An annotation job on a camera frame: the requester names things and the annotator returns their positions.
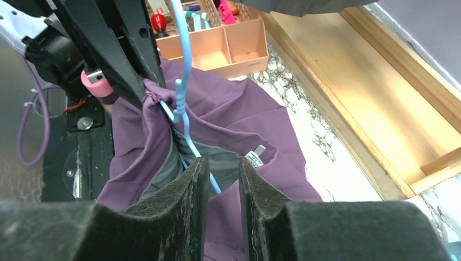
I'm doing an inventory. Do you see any blue wire hanger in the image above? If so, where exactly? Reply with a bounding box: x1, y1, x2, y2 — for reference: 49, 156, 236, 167
158, 0, 222, 196

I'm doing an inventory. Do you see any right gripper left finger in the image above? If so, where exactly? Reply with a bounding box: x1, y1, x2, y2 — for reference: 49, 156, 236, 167
1, 158, 210, 260

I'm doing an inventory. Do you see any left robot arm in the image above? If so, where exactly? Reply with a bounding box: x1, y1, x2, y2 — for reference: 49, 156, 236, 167
1, 1, 165, 108

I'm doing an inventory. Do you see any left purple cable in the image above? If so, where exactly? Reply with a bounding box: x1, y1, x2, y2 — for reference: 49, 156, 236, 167
16, 52, 64, 168

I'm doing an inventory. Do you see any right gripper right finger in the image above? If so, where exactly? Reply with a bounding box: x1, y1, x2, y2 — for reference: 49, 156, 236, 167
239, 158, 451, 261

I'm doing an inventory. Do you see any peach compartment tray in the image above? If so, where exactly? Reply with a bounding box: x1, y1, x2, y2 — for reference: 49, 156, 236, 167
146, 1, 269, 79

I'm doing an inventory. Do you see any grey skirt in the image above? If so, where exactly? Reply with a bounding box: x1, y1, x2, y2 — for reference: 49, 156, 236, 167
233, 0, 378, 17

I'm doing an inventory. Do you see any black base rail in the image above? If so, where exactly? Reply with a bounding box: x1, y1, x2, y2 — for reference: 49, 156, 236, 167
40, 97, 114, 202

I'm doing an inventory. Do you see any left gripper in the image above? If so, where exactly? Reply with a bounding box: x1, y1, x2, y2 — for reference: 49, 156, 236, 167
1, 0, 165, 109

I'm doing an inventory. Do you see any purple cloth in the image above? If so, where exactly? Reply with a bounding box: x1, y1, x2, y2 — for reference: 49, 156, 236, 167
97, 60, 321, 260

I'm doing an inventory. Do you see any wooden clothes rack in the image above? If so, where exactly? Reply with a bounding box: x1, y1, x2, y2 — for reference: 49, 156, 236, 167
261, 8, 460, 200

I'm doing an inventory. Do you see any pink capped bottle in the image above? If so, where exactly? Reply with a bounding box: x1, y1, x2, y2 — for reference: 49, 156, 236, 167
80, 70, 118, 105

